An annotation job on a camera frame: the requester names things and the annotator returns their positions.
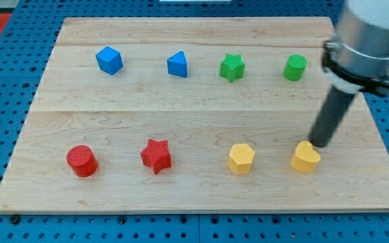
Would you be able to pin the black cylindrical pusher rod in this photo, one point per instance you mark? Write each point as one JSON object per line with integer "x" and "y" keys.
{"x": 328, "y": 119}

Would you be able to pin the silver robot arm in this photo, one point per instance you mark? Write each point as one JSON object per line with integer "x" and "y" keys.
{"x": 355, "y": 59}

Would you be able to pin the yellow hexagon block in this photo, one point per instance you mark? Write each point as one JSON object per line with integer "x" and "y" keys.
{"x": 240, "y": 158}

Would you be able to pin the green cylinder block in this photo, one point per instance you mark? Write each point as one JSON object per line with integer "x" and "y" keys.
{"x": 295, "y": 67}

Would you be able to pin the yellow heart block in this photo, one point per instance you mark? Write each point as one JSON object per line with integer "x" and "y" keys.
{"x": 305, "y": 159}

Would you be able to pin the green star block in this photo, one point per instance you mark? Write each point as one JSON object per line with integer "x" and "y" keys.
{"x": 232, "y": 67}

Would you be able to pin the blue triangle block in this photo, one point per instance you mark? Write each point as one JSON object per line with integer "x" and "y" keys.
{"x": 177, "y": 65}

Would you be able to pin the red star block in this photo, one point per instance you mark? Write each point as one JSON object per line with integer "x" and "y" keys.
{"x": 156, "y": 155}

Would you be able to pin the wooden board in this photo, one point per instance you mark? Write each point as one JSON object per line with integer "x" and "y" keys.
{"x": 201, "y": 117}

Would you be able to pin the blue cube block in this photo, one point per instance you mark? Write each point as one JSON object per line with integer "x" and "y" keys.
{"x": 109, "y": 60}

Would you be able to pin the red cylinder block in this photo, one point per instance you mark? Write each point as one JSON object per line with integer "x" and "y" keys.
{"x": 82, "y": 161}

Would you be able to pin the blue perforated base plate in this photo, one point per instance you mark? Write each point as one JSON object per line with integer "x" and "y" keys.
{"x": 28, "y": 31}

